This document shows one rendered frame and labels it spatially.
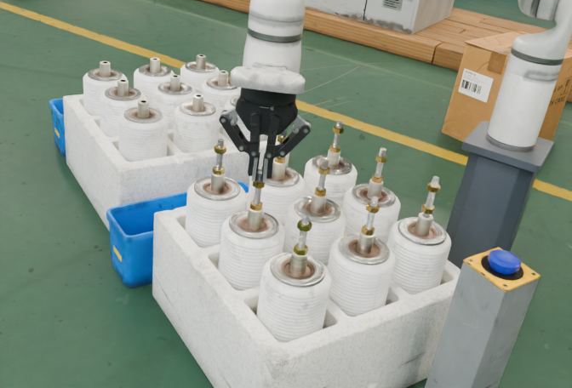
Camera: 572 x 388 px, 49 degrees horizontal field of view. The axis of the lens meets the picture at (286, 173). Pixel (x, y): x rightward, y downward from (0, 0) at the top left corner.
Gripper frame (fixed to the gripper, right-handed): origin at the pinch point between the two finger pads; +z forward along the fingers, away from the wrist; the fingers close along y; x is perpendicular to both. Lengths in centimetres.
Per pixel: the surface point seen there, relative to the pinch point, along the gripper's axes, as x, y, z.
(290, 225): -4.4, -5.5, 11.7
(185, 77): -64, 23, 11
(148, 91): -56, 30, 13
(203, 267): 2.4, 6.9, 16.9
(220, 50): -163, 28, 34
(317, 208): -5.8, -9.4, 9.0
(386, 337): 8.6, -21.1, 20.6
